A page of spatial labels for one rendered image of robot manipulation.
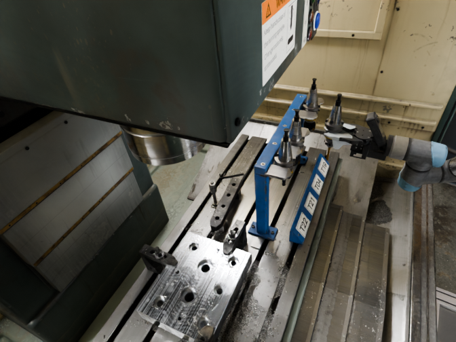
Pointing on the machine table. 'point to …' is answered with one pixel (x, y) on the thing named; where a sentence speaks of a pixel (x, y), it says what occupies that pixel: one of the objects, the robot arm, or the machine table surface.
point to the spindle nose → (159, 146)
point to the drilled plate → (237, 277)
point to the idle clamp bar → (233, 192)
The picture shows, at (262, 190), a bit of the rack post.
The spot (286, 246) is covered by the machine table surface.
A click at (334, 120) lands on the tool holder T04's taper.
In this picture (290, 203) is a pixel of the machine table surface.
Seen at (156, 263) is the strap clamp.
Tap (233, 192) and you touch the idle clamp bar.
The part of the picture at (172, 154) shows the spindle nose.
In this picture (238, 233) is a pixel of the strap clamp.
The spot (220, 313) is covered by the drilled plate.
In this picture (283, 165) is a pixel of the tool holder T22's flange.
